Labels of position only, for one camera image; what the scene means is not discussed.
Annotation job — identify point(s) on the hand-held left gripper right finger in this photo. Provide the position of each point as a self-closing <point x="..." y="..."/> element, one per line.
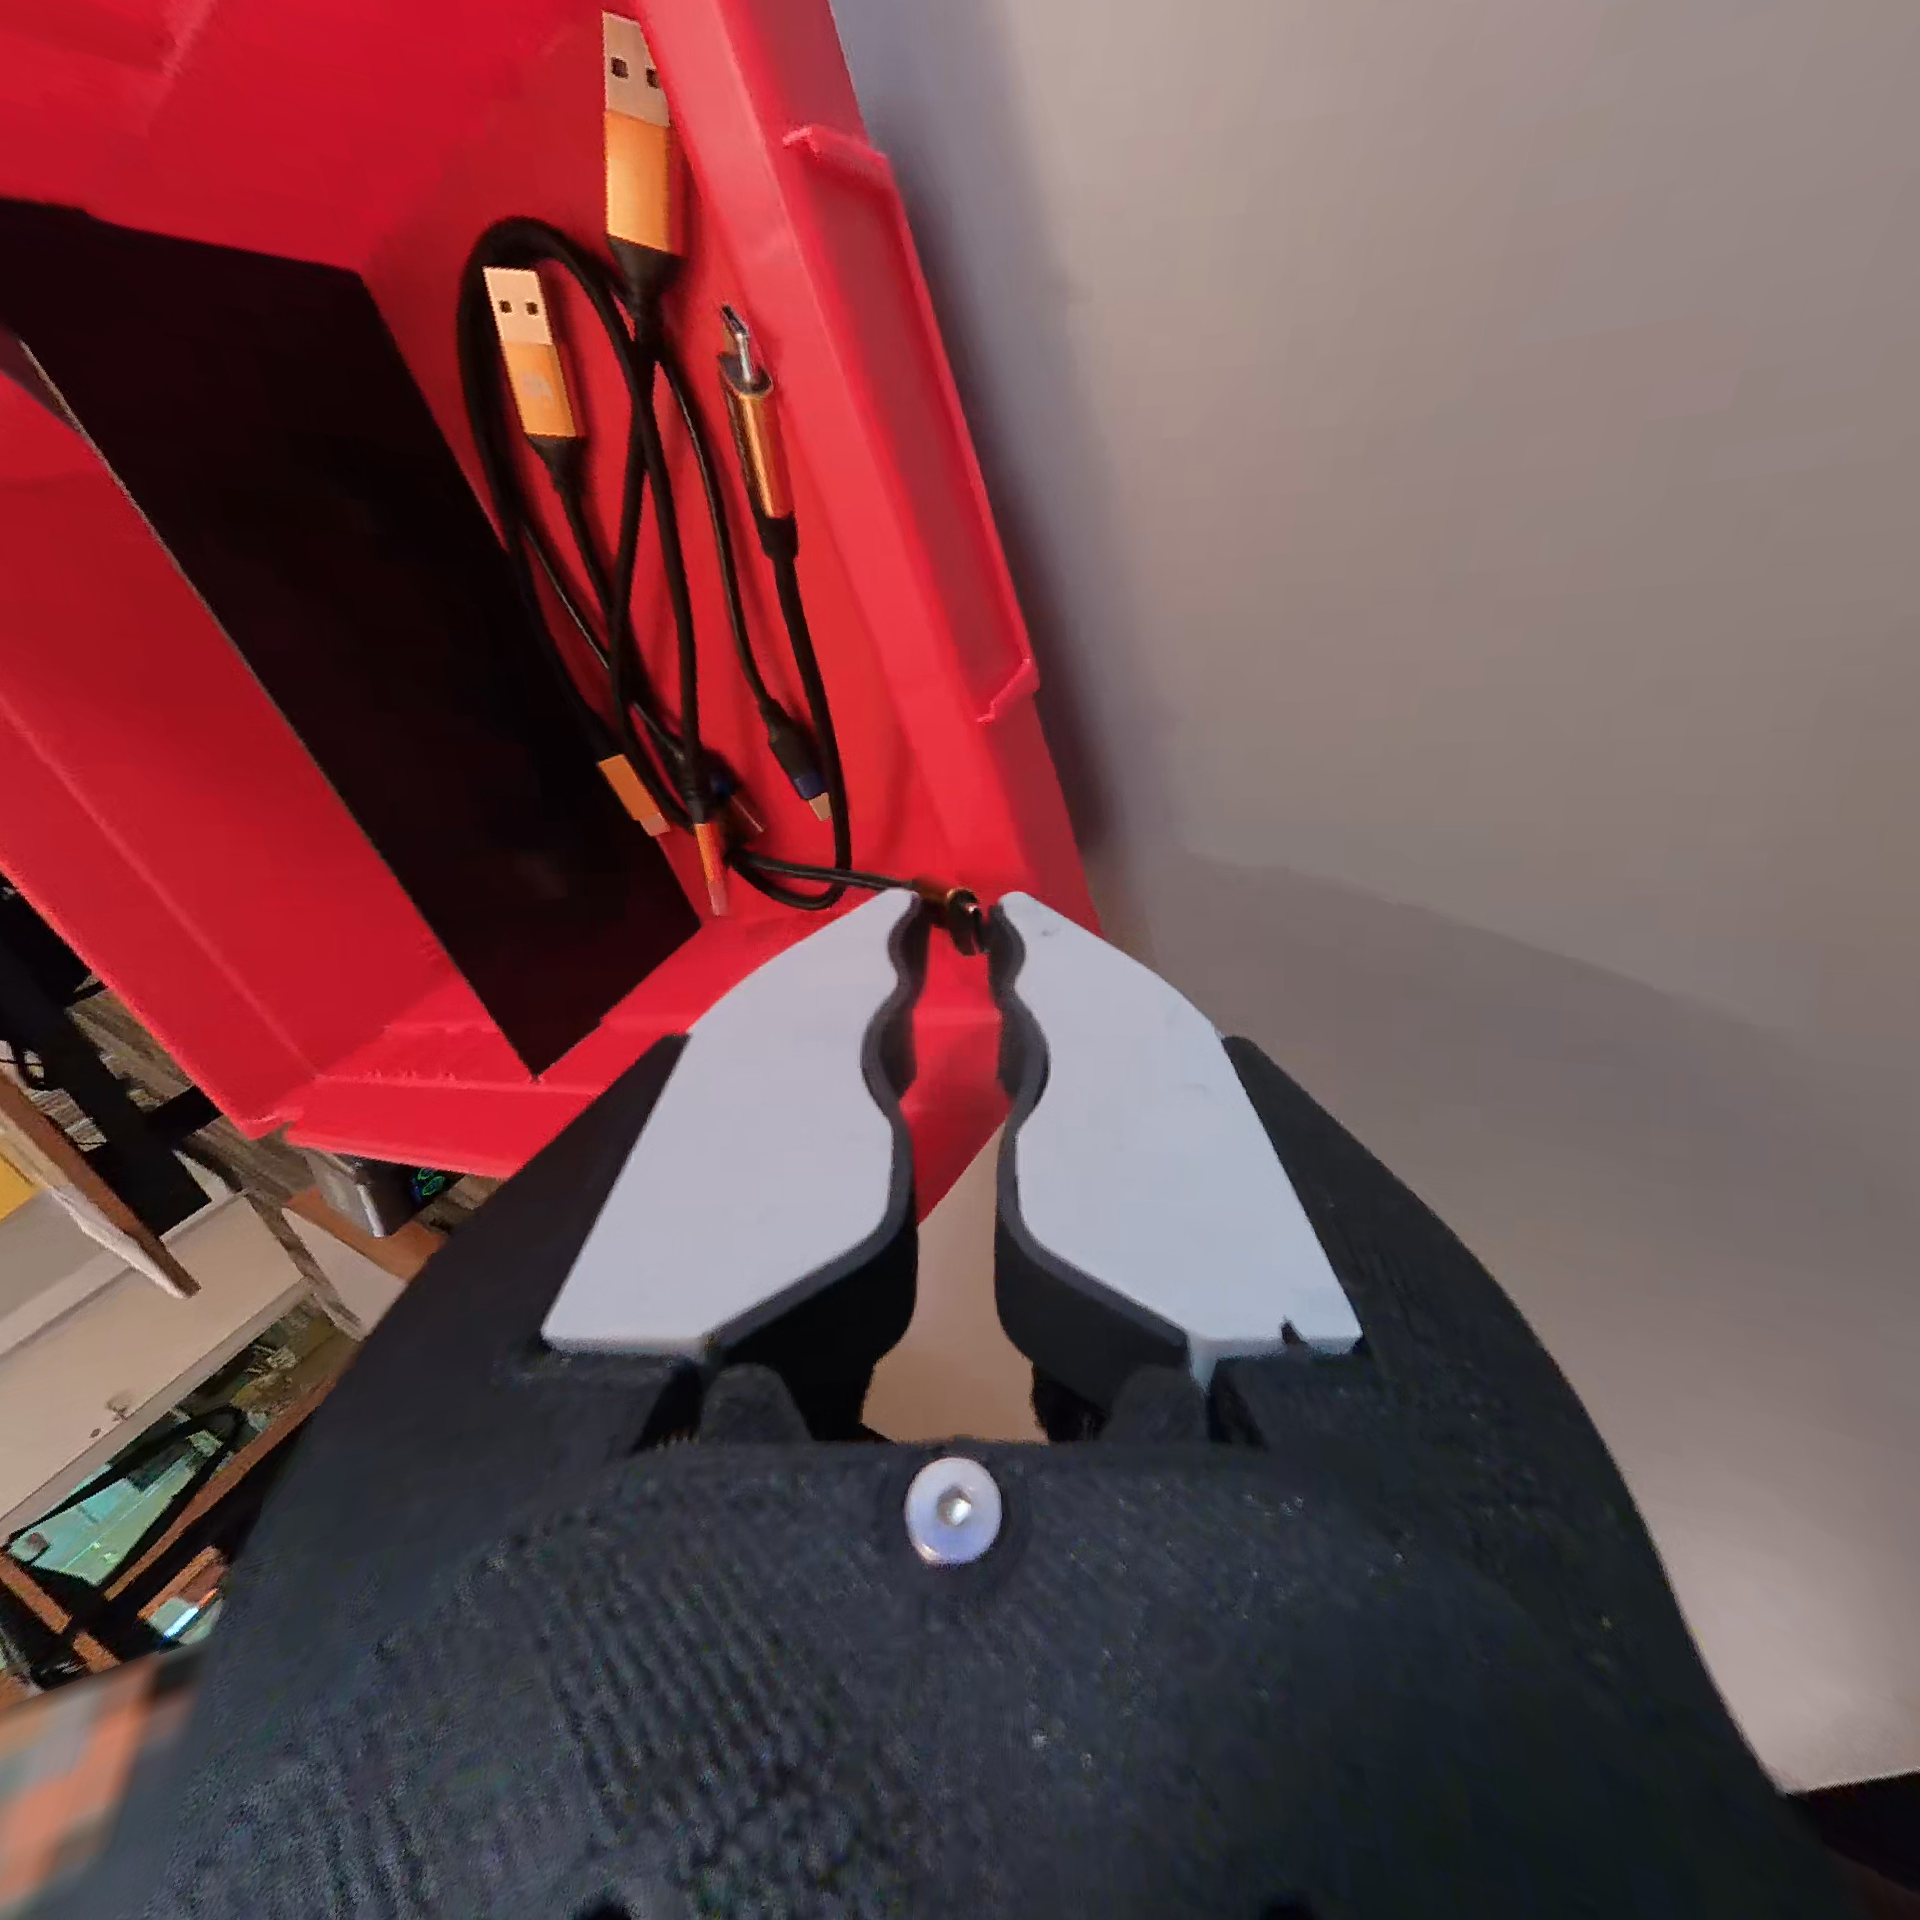
<point x="1171" y="1170"/>

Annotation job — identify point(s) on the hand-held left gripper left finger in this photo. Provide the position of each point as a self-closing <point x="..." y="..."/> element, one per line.
<point x="735" y="1170"/>

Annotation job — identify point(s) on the red plastic bin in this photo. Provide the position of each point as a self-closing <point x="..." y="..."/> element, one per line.
<point x="901" y="524"/>

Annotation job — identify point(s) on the black bin divider plate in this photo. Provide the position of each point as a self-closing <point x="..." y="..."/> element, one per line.
<point x="374" y="630"/>

